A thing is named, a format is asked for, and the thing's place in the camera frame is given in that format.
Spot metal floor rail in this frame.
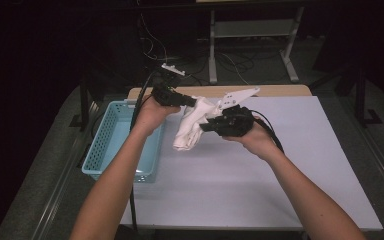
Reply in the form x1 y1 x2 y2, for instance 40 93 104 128
341 96 384 208
29 99 101 240

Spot white shirt with chick print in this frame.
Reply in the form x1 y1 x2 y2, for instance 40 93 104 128
172 95 228 152

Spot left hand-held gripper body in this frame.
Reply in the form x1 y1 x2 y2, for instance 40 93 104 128
150 62 187 108

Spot light blue plastic basket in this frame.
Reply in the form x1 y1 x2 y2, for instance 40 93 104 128
81 99 166 184

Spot black floor cables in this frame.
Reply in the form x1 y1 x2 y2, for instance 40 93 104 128
179 53 281 87

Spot person's left hand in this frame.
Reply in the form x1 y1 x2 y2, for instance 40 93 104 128
133 95 182 138

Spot person's right hand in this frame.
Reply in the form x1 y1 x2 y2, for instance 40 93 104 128
222 123 282 163

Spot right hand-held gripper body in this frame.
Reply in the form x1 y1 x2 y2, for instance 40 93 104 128
216 86 261 138

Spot black metal stand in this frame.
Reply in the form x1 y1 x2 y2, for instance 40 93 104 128
309 64 384 128
69 75 96 132

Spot right hand-held gripper black cable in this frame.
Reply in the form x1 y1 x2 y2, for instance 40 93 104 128
249 109 285 154

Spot grey metal desk frame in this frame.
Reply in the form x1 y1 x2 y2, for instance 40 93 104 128
195 0 306 85

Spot white floor cable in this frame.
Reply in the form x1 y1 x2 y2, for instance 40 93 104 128
221 52 250 86
139 13 194 81

